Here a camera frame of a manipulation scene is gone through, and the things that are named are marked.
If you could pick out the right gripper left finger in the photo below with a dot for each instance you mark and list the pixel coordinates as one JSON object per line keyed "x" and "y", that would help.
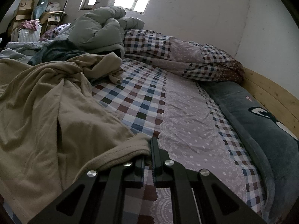
{"x": 98, "y": 196}

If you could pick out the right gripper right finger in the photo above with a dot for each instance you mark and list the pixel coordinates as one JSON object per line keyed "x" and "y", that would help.
{"x": 197, "y": 196}

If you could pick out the tan khaki garment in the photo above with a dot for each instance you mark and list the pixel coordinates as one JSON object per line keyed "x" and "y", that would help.
{"x": 53, "y": 130}

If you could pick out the plaid checkered bed sheet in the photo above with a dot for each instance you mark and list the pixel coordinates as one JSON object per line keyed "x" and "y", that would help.
{"x": 188, "y": 124}

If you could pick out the dark teal penguin pillow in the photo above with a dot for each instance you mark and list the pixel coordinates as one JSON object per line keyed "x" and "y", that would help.
{"x": 270, "y": 144}

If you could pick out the wooden headboard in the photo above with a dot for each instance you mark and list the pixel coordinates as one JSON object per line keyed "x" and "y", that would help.
{"x": 280, "y": 102}

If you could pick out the plaid folded quilt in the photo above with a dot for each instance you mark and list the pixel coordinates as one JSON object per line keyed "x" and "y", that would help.
{"x": 188, "y": 59}

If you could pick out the dark teal garment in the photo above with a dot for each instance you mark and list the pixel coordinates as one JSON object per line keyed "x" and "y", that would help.
{"x": 59, "y": 50}

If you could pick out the light blue grey garment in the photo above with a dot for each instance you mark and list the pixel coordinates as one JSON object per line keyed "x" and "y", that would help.
{"x": 23, "y": 52}

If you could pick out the plaid pillow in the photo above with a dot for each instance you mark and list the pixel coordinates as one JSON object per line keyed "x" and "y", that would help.
{"x": 53, "y": 32}

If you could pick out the stacked cardboard boxes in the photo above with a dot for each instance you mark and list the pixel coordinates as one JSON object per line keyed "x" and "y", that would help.
{"x": 52, "y": 14}

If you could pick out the pink cloth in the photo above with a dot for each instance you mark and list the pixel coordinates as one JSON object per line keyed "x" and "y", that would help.
{"x": 30, "y": 24}

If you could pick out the teal plush toy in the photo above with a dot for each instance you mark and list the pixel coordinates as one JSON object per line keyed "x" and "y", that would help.
{"x": 39, "y": 9}

